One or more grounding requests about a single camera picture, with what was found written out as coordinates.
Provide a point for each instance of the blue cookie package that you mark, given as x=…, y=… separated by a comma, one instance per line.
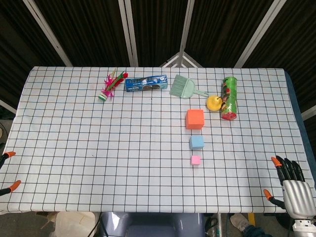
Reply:
x=146, y=83

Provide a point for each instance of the green chips can red lid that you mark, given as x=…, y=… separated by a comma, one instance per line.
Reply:
x=229, y=98

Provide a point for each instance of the black folding screen white frame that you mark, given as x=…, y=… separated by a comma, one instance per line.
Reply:
x=158, y=32

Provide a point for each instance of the yellow toy pear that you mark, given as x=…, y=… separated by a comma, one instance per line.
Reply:
x=213, y=104

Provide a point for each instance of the dark jeans leg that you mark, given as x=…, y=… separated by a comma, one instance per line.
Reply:
x=254, y=230

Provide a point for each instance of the pink feather shuttlecock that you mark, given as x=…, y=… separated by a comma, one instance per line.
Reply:
x=111, y=84

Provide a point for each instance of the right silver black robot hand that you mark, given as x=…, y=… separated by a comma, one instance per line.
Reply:
x=297, y=197

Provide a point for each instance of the small pink foam cube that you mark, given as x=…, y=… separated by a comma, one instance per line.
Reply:
x=195, y=160

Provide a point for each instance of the mint green dustpan brush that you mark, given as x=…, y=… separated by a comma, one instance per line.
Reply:
x=181, y=86

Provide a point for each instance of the medium blue foam cube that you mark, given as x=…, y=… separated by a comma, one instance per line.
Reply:
x=197, y=142

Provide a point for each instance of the left black orange-tipped robot hand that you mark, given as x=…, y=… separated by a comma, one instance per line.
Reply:
x=3, y=160

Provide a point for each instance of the white sneaker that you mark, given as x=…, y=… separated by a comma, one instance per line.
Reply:
x=240, y=221

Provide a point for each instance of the white plastic container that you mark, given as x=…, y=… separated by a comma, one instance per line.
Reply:
x=74, y=224

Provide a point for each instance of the white checkered tablecloth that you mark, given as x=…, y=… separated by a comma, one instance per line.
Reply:
x=98, y=148

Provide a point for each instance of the large orange foam cube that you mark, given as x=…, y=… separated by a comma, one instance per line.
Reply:
x=195, y=119

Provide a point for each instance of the grey-blue robot torso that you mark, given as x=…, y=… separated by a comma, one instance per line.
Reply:
x=153, y=224

